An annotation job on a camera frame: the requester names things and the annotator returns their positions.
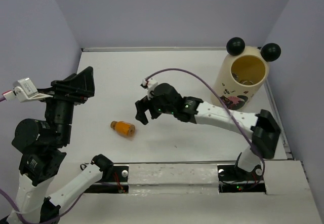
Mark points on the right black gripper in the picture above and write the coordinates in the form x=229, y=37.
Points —
x=142, y=105

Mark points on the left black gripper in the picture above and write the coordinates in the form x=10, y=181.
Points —
x=85, y=79

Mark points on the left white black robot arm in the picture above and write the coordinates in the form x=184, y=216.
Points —
x=41, y=141

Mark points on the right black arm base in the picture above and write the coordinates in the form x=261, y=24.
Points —
x=235, y=180

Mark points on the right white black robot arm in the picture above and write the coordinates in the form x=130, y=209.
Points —
x=260, y=130

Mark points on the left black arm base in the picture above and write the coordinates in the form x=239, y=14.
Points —
x=115, y=182

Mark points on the cream bin with black ears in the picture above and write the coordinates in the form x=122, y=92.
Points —
x=243, y=72

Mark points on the left orange pill bottle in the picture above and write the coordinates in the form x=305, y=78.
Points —
x=124, y=129

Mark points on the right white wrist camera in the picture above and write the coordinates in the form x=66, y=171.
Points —
x=149, y=85

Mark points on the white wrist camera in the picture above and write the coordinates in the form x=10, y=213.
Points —
x=26, y=91
x=149, y=85

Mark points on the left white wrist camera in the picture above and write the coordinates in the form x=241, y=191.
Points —
x=26, y=91

